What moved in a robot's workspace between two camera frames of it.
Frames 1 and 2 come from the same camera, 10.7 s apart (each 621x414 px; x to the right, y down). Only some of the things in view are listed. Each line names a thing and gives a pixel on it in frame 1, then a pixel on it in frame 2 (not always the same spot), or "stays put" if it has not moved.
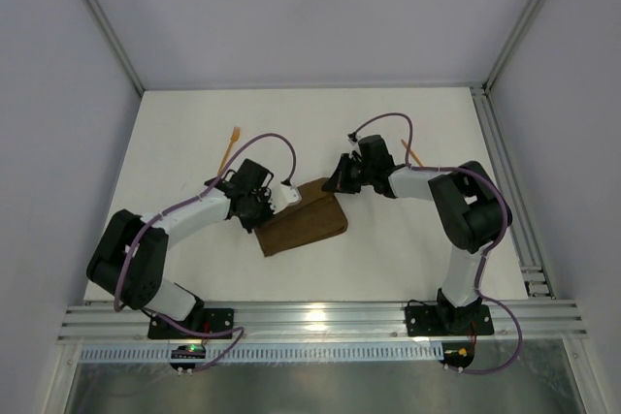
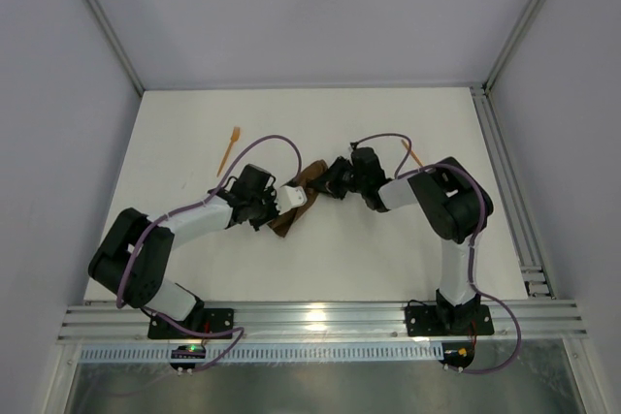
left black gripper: [259, 213] stays put
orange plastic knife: [411, 152] stays put
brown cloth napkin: [316, 215] to [284, 222]
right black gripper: [349, 174] stays put
